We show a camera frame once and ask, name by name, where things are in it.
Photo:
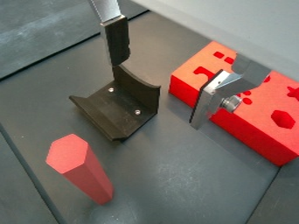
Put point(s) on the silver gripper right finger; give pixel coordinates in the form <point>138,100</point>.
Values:
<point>219,92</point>

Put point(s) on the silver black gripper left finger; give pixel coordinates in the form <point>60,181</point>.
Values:
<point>114,29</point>

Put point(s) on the red hexagon peg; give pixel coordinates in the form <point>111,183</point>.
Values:
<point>72,159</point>

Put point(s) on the red shape board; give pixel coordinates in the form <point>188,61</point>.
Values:
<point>265,122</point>

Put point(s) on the black curved holder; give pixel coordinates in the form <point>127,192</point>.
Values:
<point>122,106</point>

